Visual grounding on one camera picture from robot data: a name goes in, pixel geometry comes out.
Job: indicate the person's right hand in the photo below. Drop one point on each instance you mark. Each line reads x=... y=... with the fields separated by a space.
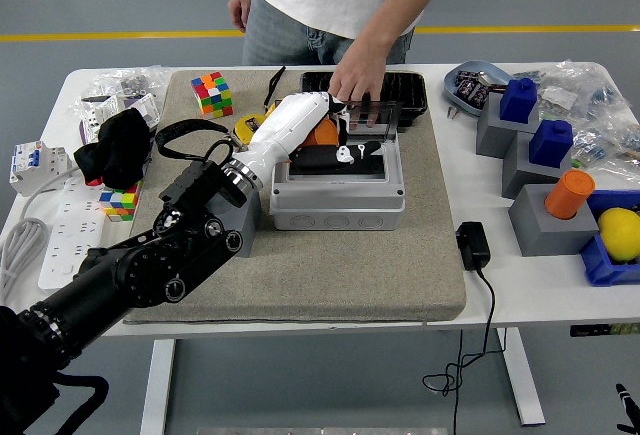
x=239 y=10

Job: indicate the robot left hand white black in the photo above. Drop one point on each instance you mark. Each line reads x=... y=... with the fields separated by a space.
x=285 y=125

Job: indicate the person's left hand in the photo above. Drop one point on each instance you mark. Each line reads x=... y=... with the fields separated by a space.
x=360 y=77

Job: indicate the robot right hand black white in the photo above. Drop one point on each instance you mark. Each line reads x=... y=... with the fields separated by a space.
x=631 y=412

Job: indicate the orange cylinder battery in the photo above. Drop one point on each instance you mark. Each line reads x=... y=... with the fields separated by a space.
x=322 y=135
x=570 y=195

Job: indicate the clear hinged box lid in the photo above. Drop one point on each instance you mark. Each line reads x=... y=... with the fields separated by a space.
x=387 y=120

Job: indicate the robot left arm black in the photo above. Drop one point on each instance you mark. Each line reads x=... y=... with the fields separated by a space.
x=150 y=265

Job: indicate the grey plastic junction box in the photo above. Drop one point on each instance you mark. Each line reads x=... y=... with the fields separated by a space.
x=337 y=205

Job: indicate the yellow tape measure with sticker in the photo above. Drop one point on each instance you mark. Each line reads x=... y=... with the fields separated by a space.
x=245 y=127

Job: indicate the black plastic tray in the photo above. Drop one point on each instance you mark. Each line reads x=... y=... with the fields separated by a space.
x=407 y=90

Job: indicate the large colourful puzzle cube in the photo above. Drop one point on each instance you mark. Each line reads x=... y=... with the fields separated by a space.
x=214 y=97

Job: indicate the black table control panel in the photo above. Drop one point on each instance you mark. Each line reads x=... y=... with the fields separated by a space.
x=600 y=330

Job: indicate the pale blue dish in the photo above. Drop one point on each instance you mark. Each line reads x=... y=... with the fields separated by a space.
x=452 y=90

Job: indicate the small metal tweezers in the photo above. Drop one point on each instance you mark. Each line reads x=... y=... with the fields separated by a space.
x=453 y=112

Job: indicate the grey block with round hole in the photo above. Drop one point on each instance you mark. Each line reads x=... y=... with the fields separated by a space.
x=252 y=225

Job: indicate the dark snack packets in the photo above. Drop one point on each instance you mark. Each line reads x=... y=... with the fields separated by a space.
x=472 y=87

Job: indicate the white table leg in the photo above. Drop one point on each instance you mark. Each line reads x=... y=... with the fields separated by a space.
x=522 y=380
x=157 y=385

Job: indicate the white purple printed packet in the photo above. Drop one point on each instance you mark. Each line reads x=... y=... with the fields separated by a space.
x=145 y=105

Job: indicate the clear bag of metal parts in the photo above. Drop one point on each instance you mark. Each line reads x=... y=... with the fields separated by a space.
x=125 y=82

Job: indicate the grey holder block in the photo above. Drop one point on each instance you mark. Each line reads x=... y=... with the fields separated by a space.
x=520 y=175
x=492 y=137
x=550 y=237

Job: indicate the blue storage bin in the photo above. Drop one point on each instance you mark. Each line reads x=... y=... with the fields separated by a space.
x=600 y=265

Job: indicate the grey-brown mat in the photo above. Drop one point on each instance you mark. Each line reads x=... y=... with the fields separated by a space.
x=325 y=280

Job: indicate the blue bottle-shaped block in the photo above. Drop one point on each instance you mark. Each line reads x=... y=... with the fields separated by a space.
x=550 y=145
x=520 y=102

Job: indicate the black cloth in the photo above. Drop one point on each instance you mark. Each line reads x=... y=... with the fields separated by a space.
x=115 y=147

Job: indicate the yellow lemon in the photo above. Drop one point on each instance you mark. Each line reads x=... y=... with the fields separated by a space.
x=622 y=235

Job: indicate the small colourful puzzle cube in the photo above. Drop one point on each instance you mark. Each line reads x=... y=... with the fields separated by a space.
x=120 y=202

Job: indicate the black power adapter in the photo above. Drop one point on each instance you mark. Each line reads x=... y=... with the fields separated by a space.
x=474 y=245

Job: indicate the clear bags of small parts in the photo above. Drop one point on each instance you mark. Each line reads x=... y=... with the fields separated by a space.
x=590 y=100

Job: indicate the white power strip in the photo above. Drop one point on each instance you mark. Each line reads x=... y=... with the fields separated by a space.
x=70 y=240

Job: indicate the white circuit breaker blue switches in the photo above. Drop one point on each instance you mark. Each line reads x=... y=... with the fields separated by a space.
x=35 y=165

